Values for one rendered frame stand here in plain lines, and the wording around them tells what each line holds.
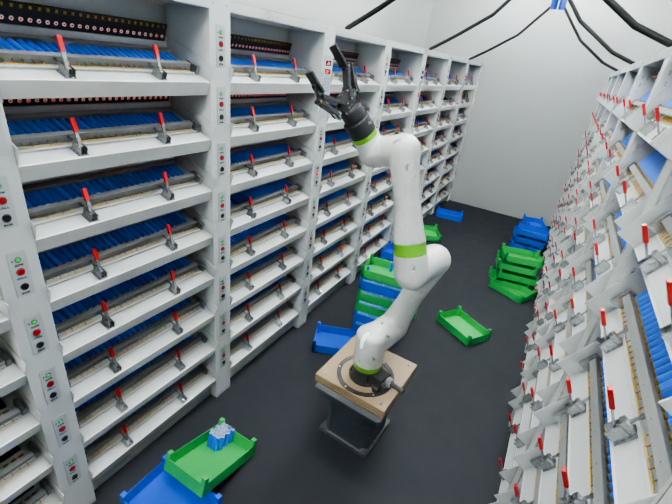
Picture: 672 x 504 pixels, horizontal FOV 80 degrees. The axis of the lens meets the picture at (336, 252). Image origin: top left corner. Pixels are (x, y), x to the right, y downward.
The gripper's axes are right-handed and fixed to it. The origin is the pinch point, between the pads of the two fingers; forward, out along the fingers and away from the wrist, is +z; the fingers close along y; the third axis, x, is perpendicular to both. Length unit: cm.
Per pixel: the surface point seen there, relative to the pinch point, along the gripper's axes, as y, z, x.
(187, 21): -4.9, 27.6, -39.9
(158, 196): -52, -5, -45
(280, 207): -10, -55, -65
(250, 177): -17, -29, -54
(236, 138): -15.0, -10.9, -45.6
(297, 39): 52, -6, -63
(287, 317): -40, -120, -93
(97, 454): -133, -58, -65
